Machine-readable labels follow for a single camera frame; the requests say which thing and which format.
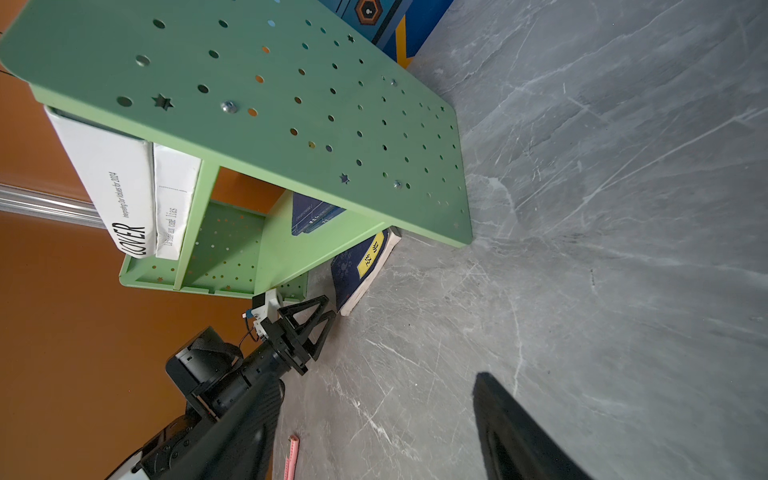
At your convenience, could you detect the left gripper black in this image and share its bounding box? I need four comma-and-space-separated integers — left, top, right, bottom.
165, 295, 337, 420

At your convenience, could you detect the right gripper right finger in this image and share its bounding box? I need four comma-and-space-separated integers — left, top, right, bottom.
473, 372, 589, 480

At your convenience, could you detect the blue book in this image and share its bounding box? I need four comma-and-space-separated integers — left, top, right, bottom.
331, 227, 402, 317
291, 192, 344, 236

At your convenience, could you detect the green two-tier shelf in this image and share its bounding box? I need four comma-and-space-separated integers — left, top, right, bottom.
1, 1, 473, 298

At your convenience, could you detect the white LOVER book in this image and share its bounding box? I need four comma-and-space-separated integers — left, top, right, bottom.
45, 107, 157, 259

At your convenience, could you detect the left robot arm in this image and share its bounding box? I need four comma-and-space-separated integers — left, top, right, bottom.
111, 295, 336, 479

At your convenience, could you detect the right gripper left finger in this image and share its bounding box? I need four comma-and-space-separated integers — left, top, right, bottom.
160, 374, 283, 479

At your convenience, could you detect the pink strip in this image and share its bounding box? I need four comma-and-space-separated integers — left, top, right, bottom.
283, 434, 300, 480

